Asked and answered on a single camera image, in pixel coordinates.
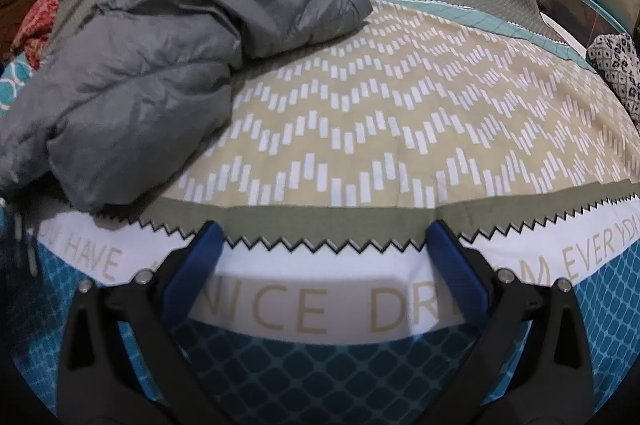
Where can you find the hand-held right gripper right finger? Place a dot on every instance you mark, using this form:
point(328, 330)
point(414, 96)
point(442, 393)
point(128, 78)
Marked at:
point(457, 270)

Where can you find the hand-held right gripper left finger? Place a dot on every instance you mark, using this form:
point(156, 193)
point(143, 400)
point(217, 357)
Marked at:
point(192, 270)

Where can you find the grey puffer jacket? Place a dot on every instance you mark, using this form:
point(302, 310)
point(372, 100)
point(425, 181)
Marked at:
point(150, 80)

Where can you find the patterned teal beige bedsheet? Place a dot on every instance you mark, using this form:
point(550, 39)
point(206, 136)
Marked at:
point(375, 115)

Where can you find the teal white patterned pillow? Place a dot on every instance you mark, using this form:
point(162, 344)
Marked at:
point(12, 85)

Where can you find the black white patterned cloth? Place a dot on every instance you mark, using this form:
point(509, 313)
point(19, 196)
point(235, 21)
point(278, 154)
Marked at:
point(617, 65)

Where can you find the clear plastic bin teal rim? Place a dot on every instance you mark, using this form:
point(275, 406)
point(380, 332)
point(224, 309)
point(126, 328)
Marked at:
point(575, 5)

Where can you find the red patterned blanket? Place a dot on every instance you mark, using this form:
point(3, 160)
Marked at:
point(42, 10)

